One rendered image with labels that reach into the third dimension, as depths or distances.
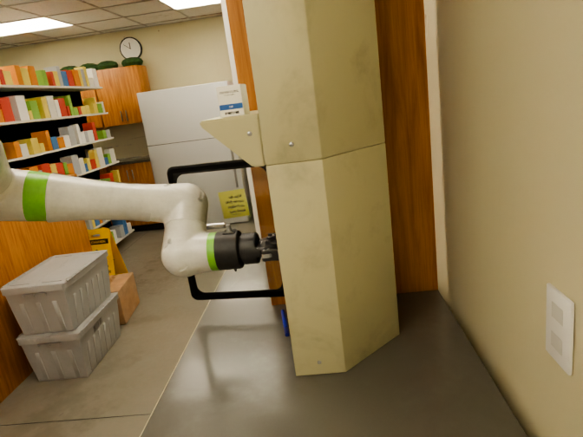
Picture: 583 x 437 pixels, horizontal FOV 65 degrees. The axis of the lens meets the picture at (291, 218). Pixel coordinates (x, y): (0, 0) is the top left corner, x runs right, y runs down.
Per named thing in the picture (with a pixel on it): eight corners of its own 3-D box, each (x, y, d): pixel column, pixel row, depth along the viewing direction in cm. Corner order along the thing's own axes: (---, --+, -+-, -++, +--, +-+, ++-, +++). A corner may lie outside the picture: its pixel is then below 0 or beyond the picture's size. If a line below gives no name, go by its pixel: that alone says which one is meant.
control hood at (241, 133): (278, 146, 121) (273, 107, 118) (265, 166, 89) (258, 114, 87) (236, 152, 122) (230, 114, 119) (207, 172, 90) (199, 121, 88)
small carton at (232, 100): (250, 113, 97) (245, 83, 96) (244, 114, 92) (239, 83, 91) (227, 116, 98) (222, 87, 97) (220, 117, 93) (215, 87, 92)
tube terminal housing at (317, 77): (389, 301, 130) (364, 9, 111) (410, 368, 99) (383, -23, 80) (301, 309, 133) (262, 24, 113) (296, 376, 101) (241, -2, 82)
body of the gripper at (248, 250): (237, 239, 105) (277, 235, 104) (243, 228, 113) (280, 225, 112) (241, 270, 107) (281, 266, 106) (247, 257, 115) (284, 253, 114)
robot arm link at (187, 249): (170, 283, 115) (152, 272, 105) (172, 236, 119) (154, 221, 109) (225, 278, 113) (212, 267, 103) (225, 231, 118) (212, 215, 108)
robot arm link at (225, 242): (226, 264, 116) (218, 279, 107) (219, 220, 113) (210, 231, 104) (250, 263, 116) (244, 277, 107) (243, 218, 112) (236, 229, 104)
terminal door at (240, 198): (292, 296, 130) (272, 155, 120) (192, 300, 136) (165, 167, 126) (293, 295, 131) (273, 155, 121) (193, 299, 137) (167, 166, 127)
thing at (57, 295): (120, 290, 334) (109, 248, 326) (78, 333, 276) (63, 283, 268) (65, 296, 338) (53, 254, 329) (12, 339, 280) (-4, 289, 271)
